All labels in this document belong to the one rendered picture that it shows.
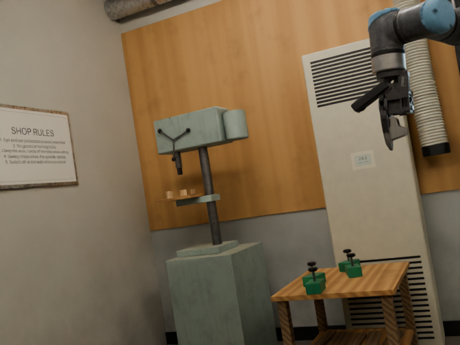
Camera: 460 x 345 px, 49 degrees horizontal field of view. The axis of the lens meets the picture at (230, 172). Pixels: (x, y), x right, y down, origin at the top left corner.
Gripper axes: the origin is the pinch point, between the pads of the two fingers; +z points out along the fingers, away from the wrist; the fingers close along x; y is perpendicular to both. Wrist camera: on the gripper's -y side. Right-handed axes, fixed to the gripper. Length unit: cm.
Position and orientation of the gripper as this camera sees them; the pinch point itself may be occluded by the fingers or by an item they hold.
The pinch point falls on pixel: (388, 146)
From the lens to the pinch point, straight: 146.5
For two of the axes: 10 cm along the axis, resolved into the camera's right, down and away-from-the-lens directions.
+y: 8.7, -0.9, -4.8
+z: 0.9, 10.0, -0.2
